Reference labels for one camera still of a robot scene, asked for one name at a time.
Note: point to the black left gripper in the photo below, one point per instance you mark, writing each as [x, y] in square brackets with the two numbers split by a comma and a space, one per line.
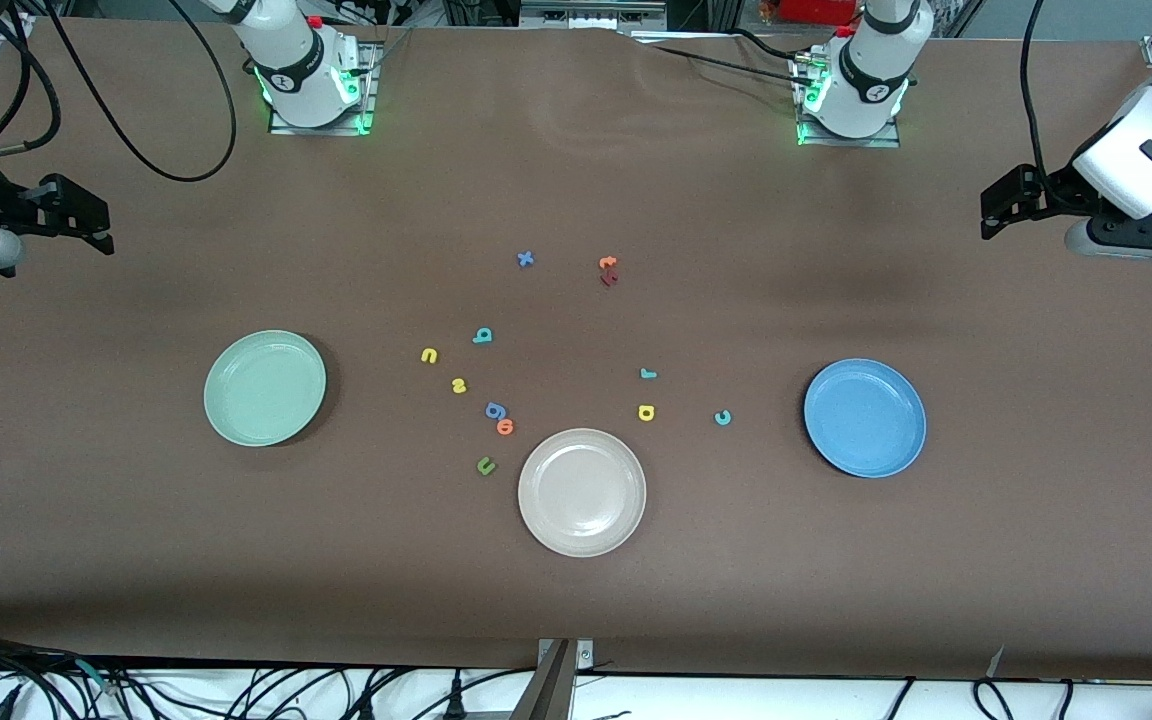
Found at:
[1057, 190]

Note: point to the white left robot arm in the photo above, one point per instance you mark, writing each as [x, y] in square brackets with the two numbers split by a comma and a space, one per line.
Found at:
[871, 70]

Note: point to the green plate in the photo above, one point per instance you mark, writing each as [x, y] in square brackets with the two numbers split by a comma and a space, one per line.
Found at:
[264, 388]

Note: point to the blue plate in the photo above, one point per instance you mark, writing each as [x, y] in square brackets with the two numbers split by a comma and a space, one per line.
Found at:
[864, 418]

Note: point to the red box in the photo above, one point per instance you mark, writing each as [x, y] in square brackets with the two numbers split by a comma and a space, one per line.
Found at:
[821, 10]

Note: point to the brown table cover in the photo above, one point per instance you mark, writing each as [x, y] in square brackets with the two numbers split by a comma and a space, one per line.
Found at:
[576, 150]

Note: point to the blue foam letter g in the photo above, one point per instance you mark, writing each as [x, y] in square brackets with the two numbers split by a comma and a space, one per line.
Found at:
[495, 410]

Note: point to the grey metal device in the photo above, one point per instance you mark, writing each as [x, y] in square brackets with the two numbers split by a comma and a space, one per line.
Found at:
[591, 12]

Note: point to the beige plate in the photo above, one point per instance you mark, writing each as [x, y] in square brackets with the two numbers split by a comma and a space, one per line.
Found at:
[582, 492]

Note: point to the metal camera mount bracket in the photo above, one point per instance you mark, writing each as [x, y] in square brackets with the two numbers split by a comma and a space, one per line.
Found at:
[556, 680]

